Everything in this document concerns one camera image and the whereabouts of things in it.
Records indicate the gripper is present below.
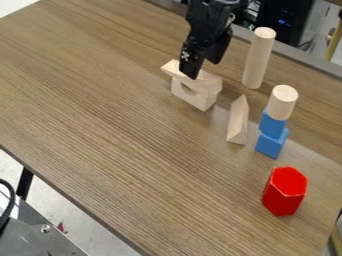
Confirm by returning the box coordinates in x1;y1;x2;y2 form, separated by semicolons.
177;5;237;81

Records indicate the small wooden triangle block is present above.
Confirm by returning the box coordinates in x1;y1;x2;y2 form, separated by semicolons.
158;59;225;90

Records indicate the wooden arch block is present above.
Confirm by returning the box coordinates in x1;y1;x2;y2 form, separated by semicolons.
169;76;224;113

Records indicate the long wooden triangle block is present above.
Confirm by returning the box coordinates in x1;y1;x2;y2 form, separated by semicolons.
224;94;250;146

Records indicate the tall wooden cylinder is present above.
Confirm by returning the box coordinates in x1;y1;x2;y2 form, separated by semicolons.
240;26;278;90

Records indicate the black computer tower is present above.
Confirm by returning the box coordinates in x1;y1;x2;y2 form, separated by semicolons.
256;0;317;48

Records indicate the short wooden cylinder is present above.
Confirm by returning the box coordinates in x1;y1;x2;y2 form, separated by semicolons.
264;84;301;122

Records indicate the blue cube block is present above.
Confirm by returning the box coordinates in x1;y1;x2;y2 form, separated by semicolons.
257;107;289;140
253;127;292;160

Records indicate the red hexagonal block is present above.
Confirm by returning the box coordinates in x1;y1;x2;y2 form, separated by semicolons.
260;165;310;217

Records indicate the grey metal box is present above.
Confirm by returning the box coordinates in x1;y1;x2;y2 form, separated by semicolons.
0;199;91;256

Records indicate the black cable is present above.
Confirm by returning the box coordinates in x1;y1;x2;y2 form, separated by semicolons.
0;178;18;236

